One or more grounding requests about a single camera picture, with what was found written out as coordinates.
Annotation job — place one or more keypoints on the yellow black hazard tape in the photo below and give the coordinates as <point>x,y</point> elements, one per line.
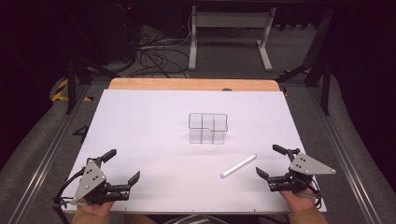
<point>59,91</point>

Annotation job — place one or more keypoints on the aluminium floor rail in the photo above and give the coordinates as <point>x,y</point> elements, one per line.
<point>339,155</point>
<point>46,158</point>

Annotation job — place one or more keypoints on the person's left hand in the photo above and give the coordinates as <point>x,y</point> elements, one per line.
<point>97,209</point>

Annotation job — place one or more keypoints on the wooden table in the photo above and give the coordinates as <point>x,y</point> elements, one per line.
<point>193,84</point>

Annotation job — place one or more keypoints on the white pen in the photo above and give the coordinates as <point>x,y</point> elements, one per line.
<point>238,166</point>

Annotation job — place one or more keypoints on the white metal table frame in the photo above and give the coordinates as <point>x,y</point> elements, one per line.
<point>230,20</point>

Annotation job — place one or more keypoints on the black equipment cabinet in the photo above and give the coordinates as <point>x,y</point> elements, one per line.
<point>120,31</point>

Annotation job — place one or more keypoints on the white table mat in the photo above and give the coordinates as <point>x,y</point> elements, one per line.
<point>149,130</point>

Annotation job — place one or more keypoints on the clear plastic divided organizer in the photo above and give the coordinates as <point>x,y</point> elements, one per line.
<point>208,128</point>

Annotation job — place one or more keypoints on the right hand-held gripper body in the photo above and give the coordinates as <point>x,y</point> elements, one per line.
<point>300,172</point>

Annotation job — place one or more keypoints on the black triangular bracket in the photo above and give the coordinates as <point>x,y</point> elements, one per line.
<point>81,133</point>

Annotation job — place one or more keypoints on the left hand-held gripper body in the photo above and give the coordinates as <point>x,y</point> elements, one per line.
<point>90,180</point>

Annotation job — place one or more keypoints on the black metal stand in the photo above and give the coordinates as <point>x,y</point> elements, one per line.
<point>323,77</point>
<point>72,84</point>

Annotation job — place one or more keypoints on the person's right hand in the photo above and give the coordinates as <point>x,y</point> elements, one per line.
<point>298,201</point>

